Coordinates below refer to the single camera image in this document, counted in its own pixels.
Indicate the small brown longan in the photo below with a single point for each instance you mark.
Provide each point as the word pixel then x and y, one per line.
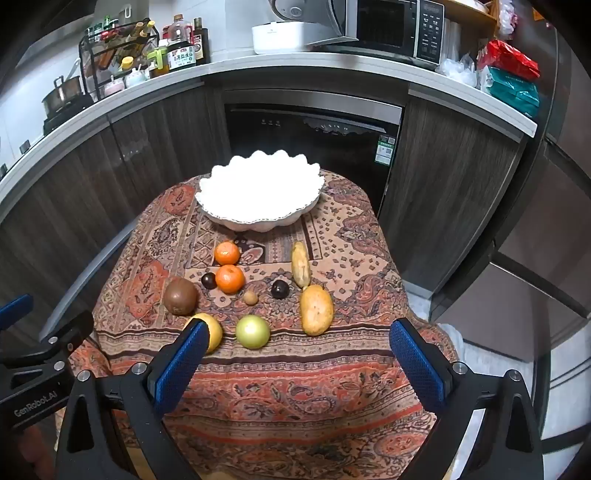
pixel 250 297

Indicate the grey curved bar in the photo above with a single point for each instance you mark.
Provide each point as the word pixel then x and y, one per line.
pixel 92 270

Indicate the yellow-capped jar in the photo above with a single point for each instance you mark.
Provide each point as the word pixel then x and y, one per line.
pixel 127 63

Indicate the pink condiment jar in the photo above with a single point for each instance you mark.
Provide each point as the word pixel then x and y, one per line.
pixel 113 86

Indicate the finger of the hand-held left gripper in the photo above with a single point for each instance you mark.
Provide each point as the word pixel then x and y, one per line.
pixel 69 334
pixel 16 307

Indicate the dark glass sauce bottle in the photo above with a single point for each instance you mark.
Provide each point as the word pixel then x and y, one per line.
pixel 201 44

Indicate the patterned paisley tablecloth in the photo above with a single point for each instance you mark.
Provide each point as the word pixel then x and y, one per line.
pixel 286 374

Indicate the yellow banana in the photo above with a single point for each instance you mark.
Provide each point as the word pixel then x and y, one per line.
pixel 301 265

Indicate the large soy sauce bottle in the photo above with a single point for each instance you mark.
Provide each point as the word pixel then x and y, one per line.
pixel 181 48

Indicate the black built-in dishwasher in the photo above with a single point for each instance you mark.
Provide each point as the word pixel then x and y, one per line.
pixel 314 147

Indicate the black stove top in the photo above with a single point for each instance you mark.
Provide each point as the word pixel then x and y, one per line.
pixel 69 117

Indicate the large orange tangerine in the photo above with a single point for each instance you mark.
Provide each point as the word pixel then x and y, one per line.
pixel 229 279

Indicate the green apple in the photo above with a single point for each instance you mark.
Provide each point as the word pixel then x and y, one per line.
pixel 252 332

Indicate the red plastic bag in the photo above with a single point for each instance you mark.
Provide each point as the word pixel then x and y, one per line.
pixel 508 57

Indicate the small orange tangerine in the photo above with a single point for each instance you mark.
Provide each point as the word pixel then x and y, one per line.
pixel 227 254

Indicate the silver microwave oven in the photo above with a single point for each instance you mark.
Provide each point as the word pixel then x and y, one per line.
pixel 383 27

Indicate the brown kiwi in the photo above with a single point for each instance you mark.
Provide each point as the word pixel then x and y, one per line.
pixel 180 297

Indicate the steel cooking pot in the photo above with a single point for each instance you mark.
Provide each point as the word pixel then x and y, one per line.
pixel 62 94

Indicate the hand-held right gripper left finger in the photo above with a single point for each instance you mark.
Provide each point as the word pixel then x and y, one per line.
pixel 184 364

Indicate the pale condiment jar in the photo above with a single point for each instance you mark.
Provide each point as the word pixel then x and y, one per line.
pixel 136 76

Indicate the white scalloped bowl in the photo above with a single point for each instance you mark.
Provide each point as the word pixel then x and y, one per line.
pixel 258 189

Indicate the white plastic bags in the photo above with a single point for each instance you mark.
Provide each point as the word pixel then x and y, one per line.
pixel 457 69

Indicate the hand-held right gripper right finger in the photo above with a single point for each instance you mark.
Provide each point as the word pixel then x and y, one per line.
pixel 415 364

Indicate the dark wood cabinet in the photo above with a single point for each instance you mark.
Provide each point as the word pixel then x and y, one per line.
pixel 452 184
pixel 115 184

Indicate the wooden shelf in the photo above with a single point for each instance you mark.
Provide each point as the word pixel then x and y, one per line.
pixel 475 11

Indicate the green-lidded jar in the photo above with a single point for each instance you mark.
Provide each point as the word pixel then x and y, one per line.
pixel 158 62

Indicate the yellow round citrus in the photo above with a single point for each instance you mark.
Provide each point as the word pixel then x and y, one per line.
pixel 213 331

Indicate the yellow mango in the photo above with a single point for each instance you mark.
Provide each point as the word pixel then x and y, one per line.
pixel 316 310

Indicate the white rice cooker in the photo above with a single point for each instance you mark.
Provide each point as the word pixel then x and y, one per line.
pixel 286 37

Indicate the green plastic bag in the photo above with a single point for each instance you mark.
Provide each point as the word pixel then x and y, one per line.
pixel 512 92

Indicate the dark purple plum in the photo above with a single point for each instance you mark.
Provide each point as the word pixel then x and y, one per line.
pixel 208 280
pixel 280 290

